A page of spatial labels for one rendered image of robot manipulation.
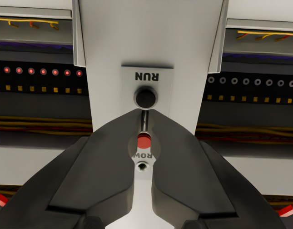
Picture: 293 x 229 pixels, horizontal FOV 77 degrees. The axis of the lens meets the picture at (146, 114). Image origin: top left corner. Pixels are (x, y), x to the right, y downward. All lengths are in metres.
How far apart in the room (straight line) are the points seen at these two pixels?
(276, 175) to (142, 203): 0.16
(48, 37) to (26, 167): 0.14
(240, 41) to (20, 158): 0.27
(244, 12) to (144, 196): 0.21
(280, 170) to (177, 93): 0.16
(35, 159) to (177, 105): 0.16
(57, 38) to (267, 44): 0.22
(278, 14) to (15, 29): 0.25
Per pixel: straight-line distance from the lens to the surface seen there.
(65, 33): 0.22
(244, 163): 0.24
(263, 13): 0.20
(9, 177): 0.26
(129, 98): 0.15
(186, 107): 0.16
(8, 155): 0.25
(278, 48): 0.25
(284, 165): 0.26
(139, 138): 0.17
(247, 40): 0.23
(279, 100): 0.40
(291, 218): 0.57
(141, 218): 0.27
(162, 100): 0.15
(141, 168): 0.19
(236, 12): 0.19
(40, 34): 0.24
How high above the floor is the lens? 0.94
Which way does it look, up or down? 30 degrees up
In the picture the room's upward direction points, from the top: 177 degrees counter-clockwise
